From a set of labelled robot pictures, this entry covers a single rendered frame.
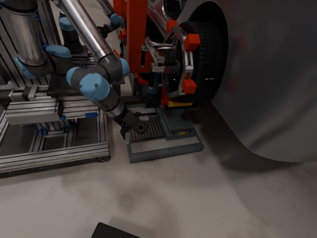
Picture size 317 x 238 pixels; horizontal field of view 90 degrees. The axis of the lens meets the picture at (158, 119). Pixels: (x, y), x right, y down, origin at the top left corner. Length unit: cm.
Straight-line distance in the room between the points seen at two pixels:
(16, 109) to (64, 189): 77
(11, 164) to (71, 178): 45
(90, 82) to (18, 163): 126
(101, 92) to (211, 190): 147
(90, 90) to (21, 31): 49
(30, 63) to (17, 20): 22
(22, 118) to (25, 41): 48
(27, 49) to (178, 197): 147
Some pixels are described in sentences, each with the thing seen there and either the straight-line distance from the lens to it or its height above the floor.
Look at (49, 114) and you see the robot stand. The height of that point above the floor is 72.
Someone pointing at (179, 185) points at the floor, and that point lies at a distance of 165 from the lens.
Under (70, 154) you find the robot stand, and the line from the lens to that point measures 155.
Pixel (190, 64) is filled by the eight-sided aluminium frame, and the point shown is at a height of 98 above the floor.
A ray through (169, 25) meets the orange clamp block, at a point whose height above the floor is 110.
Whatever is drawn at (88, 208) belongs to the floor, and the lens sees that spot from 157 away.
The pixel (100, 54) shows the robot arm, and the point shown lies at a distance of 66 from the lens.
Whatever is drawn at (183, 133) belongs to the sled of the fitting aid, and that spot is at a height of 17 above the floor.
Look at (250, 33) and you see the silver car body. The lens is 108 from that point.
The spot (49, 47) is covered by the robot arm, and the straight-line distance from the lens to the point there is 112.
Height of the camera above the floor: 148
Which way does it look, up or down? 45 degrees down
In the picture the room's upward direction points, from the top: 11 degrees clockwise
